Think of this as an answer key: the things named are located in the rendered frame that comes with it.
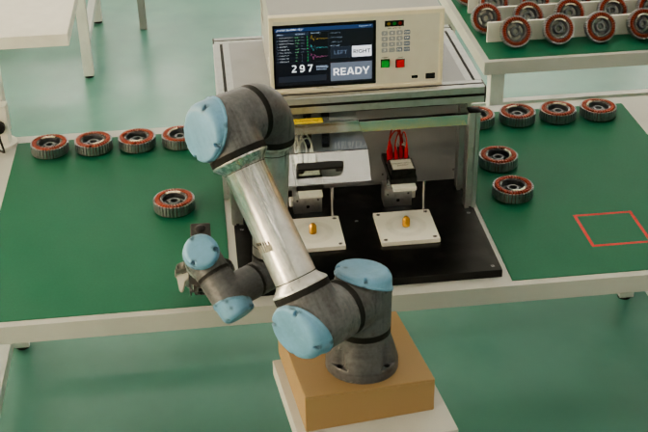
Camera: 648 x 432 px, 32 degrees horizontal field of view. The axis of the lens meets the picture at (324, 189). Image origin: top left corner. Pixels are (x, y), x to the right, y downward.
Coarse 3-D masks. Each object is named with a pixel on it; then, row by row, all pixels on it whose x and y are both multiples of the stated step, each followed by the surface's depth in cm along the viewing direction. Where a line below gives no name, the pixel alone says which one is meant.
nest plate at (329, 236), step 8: (336, 216) 298; (296, 224) 294; (304, 224) 294; (320, 224) 294; (328, 224) 294; (336, 224) 294; (304, 232) 291; (320, 232) 290; (328, 232) 290; (336, 232) 290; (304, 240) 287; (312, 240) 287; (320, 240) 287; (328, 240) 287; (336, 240) 287; (312, 248) 284; (320, 248) 284; (328, 248) 285; (336, 248) 285; (344, 248) 285
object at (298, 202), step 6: (294, 192) 301; (294, 198) 299; (312, 198) 300; (318, 198) 300; (294, 204) 300; (300, 204) 300; (306, 204) 300; (312, 204) 301; (318, 204) 301; (294, 210) 301; (300, 210) 301; (306, 210) 301; (312, 210) 302; (318, 210) 302
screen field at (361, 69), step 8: (336, 64) 283; (344, 64) 283; (352, 64) 283; (360, 64) 284; (368, 64) 284; (336, 72) 284; (344, 72) 284; (352, 72) 284; (360, 72) 285; (368, 72) 285; (336, 80) 285
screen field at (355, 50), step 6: (336, 48) 281; (342, 48) 281; (348, 48) 281; (354, 48) 281; (360, 48) 282; (366, 48) 282; (336, 54) 282; (342, 54) 282; (348, 54) 282; (354, 54) 282; (360, 54) 282; (366, 54) 283
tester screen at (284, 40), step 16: (288, 32) 277; (304, 32) 278; (320, 32) 278; (336, 32) 279; (352, 32) 279; (368, 32) 280; (288, 48) 279; (304, 48) 280; (320, 48) 280; (288, 64) 281; (320, 64) 282; (320, 80) 284; (352, 80) 286; (368, 80) 286
